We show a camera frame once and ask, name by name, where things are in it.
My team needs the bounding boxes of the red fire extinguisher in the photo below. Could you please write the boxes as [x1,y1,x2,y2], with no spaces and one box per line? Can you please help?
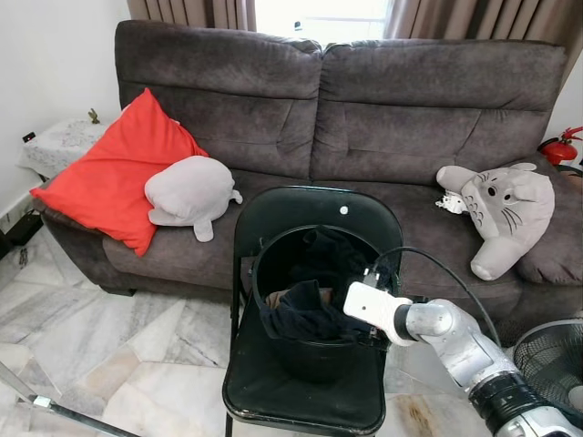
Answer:
[537,127,583,168]

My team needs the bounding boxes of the grey Totoro plush toy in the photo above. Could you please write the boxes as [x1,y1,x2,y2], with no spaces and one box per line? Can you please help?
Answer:
[435,161,556,282]

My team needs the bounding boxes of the small white plush toy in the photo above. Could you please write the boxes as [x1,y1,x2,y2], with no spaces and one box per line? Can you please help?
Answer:
[435,188,466,216]

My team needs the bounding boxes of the black grille floor fan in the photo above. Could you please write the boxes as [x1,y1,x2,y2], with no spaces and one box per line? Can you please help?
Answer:
[512,318,583,431]

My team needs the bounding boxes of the dark brown fabric sofa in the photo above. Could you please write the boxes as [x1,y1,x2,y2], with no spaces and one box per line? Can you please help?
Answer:
[41,19,583,345]

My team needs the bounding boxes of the brown curtain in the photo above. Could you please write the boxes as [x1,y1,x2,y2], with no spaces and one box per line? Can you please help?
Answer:
[127,0,259,34]
[382,0,583,89]

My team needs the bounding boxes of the dark laundry pile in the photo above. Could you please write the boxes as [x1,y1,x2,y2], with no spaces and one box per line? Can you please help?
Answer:
[258,228,388,345]

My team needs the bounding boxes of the black laundry bucket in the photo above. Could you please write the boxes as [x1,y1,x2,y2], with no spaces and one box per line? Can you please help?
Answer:
[250,224,399,384]

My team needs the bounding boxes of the black folding chair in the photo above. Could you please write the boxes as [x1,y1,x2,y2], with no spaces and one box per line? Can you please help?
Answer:
[222,186,405,437]

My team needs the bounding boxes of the plain grey plush pillow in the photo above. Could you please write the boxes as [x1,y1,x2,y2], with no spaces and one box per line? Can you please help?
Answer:
[143,155,245,244]

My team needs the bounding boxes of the red square cushion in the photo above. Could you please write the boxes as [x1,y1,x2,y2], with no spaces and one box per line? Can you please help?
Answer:
[30,87,210,259]

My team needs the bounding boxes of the side table lace cloth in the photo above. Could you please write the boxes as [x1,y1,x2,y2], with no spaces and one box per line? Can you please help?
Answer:
[19,116,117,180]

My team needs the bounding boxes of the silver clothes rack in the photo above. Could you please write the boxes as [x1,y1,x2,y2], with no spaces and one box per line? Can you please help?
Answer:
[0,360,139,437]

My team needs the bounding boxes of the small black box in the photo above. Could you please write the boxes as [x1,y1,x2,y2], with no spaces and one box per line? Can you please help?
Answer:
[0,209,45,262]

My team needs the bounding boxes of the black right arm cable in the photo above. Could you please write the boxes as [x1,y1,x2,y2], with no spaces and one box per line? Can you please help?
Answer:
[364,245,504,349]

